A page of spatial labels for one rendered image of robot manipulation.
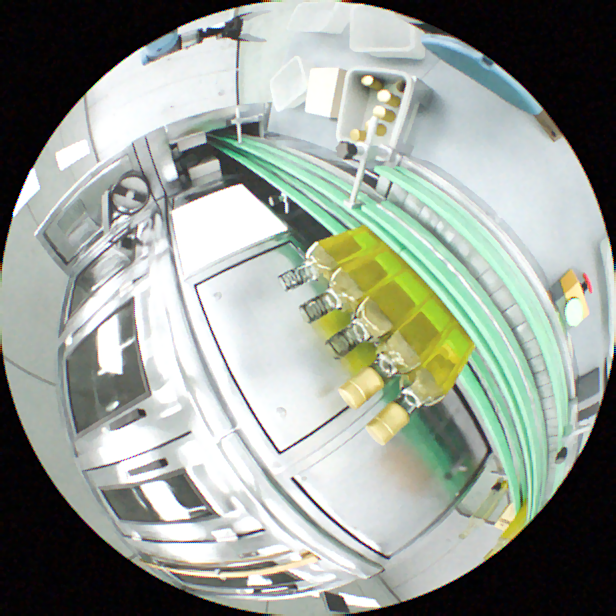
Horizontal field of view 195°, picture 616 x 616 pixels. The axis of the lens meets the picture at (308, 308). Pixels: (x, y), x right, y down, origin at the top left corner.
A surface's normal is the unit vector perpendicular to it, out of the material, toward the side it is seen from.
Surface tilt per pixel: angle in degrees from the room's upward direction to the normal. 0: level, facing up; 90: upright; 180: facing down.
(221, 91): 90
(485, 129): 0
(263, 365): 90
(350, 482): 90
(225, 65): 90
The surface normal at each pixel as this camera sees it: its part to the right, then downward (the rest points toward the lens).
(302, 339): 0.08, -0.47
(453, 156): -0.82, 0.47
